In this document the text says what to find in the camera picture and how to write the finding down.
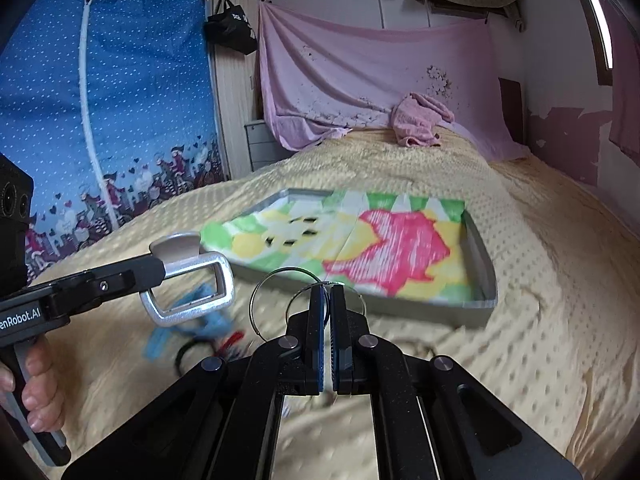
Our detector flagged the crumpled pink towel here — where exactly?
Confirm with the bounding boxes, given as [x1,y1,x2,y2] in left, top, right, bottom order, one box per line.
[390,92,454,148]

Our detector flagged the silver carabiner bottle opener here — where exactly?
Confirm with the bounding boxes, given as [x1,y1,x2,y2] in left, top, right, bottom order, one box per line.
[139,231,235,327]

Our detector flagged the silver key rings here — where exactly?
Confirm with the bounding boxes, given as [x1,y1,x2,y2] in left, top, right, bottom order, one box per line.
[247,265,369,344]

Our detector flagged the grey drawer nightstand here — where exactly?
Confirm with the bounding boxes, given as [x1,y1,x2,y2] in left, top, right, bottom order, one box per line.
[244,120,293,171]

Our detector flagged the dark wooden board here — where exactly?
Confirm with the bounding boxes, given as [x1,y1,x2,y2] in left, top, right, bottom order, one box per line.
[499,78,525,144]

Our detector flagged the left pink curtain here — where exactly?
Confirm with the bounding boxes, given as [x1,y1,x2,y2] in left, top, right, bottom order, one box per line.
[600,0,639,165]

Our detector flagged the wooden wardrobe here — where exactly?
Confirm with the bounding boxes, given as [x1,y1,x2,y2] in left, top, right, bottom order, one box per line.
[205,0,266,181]

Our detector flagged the blue dotted wardrobe cover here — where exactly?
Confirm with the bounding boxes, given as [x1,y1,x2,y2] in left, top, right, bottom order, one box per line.
[1,0,224,278]

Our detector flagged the black hanging bag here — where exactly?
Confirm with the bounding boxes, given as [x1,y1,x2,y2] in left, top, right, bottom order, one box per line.
[204,0,258,55]

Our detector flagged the red cord charm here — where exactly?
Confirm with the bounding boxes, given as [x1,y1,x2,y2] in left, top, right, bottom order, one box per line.
[214,330,246,362]

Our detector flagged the colourful paper tray liner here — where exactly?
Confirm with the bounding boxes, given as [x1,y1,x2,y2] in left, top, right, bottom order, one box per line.
[199,188,475,305]

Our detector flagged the pink hanging bed sheet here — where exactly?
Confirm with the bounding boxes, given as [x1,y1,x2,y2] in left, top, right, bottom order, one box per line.
[258,3,529,162]

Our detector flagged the light blue smart watch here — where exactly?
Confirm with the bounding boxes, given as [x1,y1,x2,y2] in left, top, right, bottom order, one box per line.
[142,309,233,361]

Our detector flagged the person's left hand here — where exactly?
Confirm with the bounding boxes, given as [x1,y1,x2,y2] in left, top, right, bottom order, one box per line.
[22,336,65,434]

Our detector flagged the black hair tie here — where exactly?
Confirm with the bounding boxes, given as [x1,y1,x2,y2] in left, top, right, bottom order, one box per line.
[173,337,222,378]

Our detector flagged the grey metal tray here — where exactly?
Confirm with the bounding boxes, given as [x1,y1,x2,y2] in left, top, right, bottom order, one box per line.
[234,187,499,311]

